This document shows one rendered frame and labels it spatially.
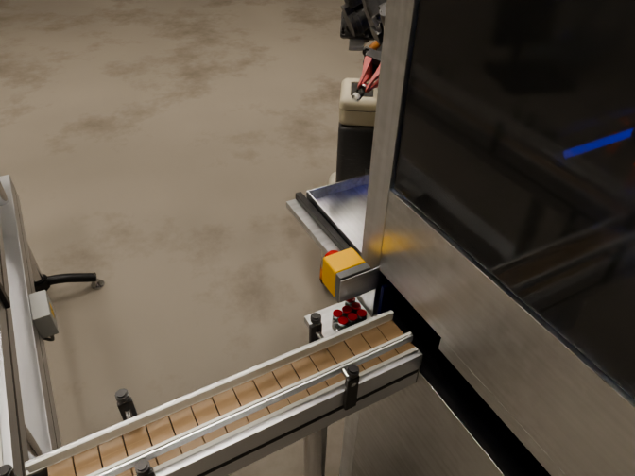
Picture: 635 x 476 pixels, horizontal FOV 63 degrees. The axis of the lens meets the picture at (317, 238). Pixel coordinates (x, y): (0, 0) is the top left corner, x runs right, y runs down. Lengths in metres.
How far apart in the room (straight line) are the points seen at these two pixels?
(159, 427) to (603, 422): 0.66
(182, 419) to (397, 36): 0.71
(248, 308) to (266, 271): 0.25
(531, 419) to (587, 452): 0.09
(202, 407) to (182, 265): 1.69
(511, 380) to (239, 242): 2.02
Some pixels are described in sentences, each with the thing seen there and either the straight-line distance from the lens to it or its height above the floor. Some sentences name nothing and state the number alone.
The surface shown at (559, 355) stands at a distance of 0.75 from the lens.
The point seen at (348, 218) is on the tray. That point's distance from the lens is 1.39.
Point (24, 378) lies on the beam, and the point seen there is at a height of 0.55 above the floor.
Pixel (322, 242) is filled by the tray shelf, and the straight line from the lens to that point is 1.31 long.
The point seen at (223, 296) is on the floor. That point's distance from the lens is 2.41.
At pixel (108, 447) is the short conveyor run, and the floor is 0.93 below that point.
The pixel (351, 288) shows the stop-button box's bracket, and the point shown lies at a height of 0.99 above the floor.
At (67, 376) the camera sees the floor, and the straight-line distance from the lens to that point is 2.30.
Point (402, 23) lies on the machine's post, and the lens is 0.82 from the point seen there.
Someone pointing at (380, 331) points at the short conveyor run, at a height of 0.93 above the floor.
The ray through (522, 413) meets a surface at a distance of 0.87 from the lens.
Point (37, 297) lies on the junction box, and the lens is 1.83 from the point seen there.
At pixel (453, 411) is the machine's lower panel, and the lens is 1.03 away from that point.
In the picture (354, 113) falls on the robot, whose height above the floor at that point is 0.75.
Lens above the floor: 1.73
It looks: 40 degrees down
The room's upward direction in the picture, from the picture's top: 1 degrees clockwise
